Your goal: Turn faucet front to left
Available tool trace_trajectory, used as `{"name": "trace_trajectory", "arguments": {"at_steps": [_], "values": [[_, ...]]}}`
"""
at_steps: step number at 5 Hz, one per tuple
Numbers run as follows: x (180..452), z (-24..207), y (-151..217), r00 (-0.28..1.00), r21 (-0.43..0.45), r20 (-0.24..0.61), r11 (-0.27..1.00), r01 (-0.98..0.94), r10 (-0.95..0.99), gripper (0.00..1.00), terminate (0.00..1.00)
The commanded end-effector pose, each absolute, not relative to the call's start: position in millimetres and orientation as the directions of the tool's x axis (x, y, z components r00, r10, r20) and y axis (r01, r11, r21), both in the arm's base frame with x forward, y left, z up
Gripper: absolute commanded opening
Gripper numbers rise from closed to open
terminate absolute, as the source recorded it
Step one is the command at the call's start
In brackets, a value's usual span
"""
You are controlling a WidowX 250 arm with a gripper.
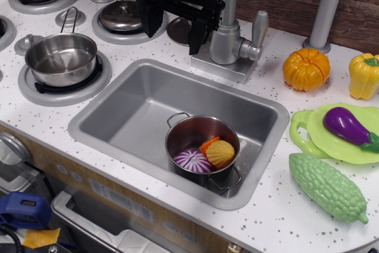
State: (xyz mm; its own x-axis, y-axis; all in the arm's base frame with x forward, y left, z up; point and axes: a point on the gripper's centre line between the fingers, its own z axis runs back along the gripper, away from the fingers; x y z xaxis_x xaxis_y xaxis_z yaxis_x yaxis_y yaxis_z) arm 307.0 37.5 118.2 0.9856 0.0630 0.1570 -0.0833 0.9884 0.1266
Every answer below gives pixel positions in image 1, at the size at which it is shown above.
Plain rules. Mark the light green toy plate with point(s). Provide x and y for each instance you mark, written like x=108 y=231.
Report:
x=309 y=134

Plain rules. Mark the grey stove knob left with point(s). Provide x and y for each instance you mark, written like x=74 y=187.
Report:
x=22 y=45

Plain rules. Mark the grey stove knob middle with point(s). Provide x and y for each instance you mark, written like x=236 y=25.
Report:
x=69 y=18

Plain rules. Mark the orange toy pumpkin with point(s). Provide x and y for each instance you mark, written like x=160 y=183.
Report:
x=306 y=69

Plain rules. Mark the steel pot lid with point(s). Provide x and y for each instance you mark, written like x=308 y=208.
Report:
x=121 y=16

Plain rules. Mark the orange toy carrot piece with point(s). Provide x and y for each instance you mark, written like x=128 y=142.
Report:
x=207 y=144

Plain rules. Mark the purple toy eggplant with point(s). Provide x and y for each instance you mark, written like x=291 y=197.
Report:
x=343 y=124

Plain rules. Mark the yellow toy bell pepper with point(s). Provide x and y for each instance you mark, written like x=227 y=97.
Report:
x=363 y=70

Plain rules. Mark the silver vertical pole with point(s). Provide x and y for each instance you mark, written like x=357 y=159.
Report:
x=322 y=26

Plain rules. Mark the steel saucepan with wire handle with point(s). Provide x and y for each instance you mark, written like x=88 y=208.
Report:
x=63 y=59

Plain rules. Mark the purple white toy onion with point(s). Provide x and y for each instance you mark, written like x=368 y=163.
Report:
x=195 y=161

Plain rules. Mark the steel pot with two handles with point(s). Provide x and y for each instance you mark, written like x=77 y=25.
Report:
x=189 y=134

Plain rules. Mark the grey toy sink basin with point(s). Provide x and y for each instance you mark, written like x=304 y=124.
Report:
x=152 y=112

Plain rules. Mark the small steel lid behind gripper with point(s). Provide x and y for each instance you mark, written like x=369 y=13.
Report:
x=178 y=30

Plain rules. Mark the yellow toy shell pasta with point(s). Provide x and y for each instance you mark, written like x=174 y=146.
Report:
x=220 y=154

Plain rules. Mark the grey oven door handle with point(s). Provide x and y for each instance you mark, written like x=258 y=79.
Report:
x=103 y=229

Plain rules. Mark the green toy bitter gourd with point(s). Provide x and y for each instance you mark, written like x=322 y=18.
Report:
x=333 y=191

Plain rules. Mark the silver faucet handle lever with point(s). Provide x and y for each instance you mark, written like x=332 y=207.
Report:
x=252 y=49

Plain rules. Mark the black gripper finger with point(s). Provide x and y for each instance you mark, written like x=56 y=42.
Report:
x=199 y=33
x=151 y=16

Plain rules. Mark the silver toy faucet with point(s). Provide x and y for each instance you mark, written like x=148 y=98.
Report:
x=219 y=56

